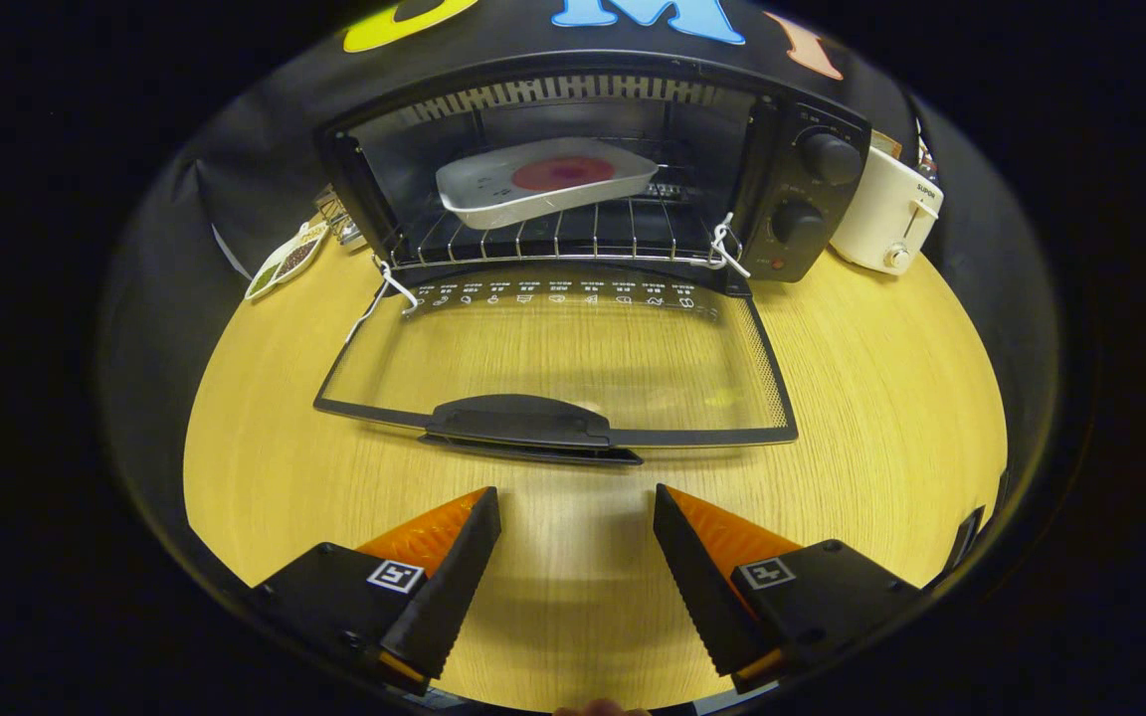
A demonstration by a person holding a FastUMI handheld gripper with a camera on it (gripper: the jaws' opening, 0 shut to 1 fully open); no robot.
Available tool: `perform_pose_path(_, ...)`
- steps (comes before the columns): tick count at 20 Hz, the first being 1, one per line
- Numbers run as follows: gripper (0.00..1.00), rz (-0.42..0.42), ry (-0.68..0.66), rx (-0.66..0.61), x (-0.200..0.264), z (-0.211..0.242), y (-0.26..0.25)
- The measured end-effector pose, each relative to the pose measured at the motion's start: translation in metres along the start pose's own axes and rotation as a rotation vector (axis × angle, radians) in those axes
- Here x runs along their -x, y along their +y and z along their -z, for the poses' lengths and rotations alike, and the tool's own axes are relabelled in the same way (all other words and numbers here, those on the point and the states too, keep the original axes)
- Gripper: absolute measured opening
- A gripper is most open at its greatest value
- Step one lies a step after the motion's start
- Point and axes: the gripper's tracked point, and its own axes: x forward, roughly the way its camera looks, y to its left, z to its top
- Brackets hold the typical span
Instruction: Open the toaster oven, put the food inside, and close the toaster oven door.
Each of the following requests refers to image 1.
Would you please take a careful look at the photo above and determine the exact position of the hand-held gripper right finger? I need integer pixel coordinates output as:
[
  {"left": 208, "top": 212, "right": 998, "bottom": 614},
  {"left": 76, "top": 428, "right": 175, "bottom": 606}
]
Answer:
[{"left": 653, "top": 483, "right": 922, "bottom": 695}]

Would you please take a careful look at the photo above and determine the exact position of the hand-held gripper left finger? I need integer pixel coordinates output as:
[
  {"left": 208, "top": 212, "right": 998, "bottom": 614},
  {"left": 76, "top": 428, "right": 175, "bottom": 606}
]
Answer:
[{"left": 250, "top": 486, "right": 502, "bottom": 697}]

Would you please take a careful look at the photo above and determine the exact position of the black toaster oven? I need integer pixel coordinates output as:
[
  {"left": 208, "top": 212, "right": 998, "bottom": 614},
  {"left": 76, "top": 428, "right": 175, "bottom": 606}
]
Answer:
[{"left": 312, "top": 50, "right": 872, "bottom": 468}]

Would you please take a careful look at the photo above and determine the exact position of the white square plate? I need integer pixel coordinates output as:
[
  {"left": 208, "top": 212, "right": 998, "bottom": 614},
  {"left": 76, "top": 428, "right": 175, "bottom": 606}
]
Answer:
[{"left": 435, "top": 137, "right": 661, "bottom": 232}]

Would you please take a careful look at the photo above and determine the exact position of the pink round ham slice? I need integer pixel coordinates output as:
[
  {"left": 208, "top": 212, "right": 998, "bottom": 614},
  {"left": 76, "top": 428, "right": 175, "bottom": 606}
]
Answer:
[{"left": 511, "top": 156, "right": 618, "bottom": 193}]

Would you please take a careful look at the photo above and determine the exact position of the white pop-up toaster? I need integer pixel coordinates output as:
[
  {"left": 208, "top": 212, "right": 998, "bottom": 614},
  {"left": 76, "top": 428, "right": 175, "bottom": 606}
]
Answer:
[{"left": 829, "top": 144, "right": 945, "bottom": 276}]

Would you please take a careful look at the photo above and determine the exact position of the white divided dish of beans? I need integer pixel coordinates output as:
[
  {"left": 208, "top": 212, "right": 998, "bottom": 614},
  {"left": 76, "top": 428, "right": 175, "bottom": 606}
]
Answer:
[{"left": 244, "top": 221, "right": 330, "bottom": 301}]

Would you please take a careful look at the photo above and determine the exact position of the small metal rack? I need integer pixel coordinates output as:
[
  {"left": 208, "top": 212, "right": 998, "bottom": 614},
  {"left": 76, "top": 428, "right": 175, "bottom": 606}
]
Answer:
[{"left": 314, "top": 184, "right": 367, "bottom": 250}]

